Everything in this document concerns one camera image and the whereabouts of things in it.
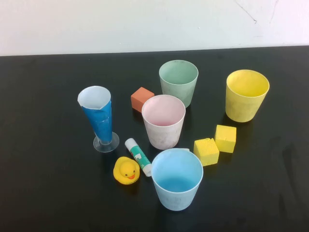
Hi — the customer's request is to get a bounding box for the yellow rubber duck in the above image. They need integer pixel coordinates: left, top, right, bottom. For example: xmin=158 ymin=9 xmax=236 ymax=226
xmin=112 ymin=156 xmax=140 ymax=186

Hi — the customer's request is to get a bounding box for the blue plastic cup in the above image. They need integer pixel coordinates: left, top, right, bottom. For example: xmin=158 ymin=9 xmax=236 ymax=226
xmin=151 ymin=148 xmax=204 ymax=212

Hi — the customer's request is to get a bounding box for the yellow plastic cup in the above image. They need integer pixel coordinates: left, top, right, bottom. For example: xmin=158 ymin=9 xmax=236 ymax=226
xmin=225 ymin=69 xmax=270 ymax=123

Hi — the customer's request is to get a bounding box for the green plastic cup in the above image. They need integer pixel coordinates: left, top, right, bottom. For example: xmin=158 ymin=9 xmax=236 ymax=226
xmin=158 ymin=60 xmax=199 ymax=108

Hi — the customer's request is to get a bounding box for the pink plastic cup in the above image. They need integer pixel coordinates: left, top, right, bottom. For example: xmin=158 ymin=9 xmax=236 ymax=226
xmin=141 ymin=94 xmax=186 ymax=150

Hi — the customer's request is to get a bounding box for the white green glue stick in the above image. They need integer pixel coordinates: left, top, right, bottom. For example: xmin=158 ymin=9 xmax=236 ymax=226
xmin=124 ymin=138 xmax=152 ymax=177

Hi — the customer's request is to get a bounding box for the orange-red cube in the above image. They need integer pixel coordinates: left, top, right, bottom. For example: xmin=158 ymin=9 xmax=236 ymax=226
xmin=130 ymin=87 xmax=155 ymax=113

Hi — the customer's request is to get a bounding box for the blue-taped conical measuring glass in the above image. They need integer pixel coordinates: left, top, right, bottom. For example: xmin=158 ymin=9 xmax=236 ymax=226
xmin=77 ymin=85 xmax=120 ymax=153

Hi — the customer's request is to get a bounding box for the yellow cube with chipped edge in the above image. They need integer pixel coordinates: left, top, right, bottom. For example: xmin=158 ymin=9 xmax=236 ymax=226
xmin=193 ymin=138 xmax=220 ymax=167

